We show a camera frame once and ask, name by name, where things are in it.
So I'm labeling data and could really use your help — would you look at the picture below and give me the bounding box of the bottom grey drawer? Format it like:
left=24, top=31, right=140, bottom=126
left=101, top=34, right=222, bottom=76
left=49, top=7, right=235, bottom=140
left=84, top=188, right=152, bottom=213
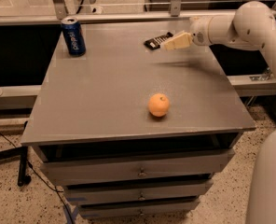
left=78, top=197, right=200, bottom=219

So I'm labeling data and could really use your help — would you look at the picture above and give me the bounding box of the metal bracket on rail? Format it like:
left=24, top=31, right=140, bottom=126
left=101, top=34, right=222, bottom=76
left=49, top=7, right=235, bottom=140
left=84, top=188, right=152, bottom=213
left=250, top=68, right=272, bottom=81

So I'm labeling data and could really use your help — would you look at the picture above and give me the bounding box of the blue pepsi can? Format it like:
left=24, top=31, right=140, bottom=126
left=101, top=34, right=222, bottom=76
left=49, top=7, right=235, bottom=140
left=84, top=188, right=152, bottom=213
left=61, top=17, right=86, bottom=56

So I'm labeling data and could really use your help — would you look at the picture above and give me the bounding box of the black rxbar chocolate bar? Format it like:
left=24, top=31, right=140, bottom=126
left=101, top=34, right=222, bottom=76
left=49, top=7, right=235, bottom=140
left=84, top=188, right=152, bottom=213
left=144, top=32, right=173, bottom=50

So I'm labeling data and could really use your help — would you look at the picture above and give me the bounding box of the grey drawer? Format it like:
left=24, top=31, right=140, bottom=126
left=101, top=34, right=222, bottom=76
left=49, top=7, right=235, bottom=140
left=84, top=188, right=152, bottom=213
left=78, top=197, right=200, bottom=219
left=64, top=180, right=213, bottom=204
left=41, top=148, right=235, bottom=186

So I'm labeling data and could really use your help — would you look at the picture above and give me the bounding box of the grey metal railing frame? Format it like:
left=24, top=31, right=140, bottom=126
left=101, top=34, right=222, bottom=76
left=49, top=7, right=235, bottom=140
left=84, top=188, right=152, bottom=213
left=0, top=0, right=276, bottom=26

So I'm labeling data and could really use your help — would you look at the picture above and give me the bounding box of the black metal stand leg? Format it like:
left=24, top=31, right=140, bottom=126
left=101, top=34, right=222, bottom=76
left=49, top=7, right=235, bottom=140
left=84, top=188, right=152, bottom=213
left=0, top=147, right=31, bottom=187

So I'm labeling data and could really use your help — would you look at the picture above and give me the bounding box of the black floor cable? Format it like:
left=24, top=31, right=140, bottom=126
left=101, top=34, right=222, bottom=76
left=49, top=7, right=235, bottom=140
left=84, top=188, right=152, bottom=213
left=0, top=119, right=76, bottom=224

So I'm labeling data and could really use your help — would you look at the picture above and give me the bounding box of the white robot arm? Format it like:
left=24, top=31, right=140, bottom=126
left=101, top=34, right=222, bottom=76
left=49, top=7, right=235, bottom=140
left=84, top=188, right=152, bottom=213
left=161, top=1, right=276, bottom=224

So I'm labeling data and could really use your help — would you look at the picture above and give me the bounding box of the orange fruit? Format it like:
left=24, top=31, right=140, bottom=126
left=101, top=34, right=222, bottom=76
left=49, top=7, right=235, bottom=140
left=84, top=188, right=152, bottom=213
left=148, top=93, right=170, bottom=118

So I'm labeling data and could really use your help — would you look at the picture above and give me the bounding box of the top grey drawer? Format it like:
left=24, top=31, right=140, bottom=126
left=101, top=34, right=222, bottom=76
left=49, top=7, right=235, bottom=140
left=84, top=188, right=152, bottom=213
left=41, top=148, right=235, bottom=186

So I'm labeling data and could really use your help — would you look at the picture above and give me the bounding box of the middle grey drawer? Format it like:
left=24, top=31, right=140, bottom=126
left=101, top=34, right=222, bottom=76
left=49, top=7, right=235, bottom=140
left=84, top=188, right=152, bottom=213
left=64, top=180, right=213, bottom=204

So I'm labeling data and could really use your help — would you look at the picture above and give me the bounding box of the grey drawer cabinet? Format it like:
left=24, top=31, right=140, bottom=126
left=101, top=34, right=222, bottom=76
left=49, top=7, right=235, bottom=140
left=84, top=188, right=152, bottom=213
left=20, top=20, right=257, bottom=221

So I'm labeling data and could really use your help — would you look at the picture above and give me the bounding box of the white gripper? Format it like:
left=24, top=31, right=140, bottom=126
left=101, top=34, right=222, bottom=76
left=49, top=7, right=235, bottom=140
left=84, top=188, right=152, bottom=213
left=160, top=16, right=212, bottom=50

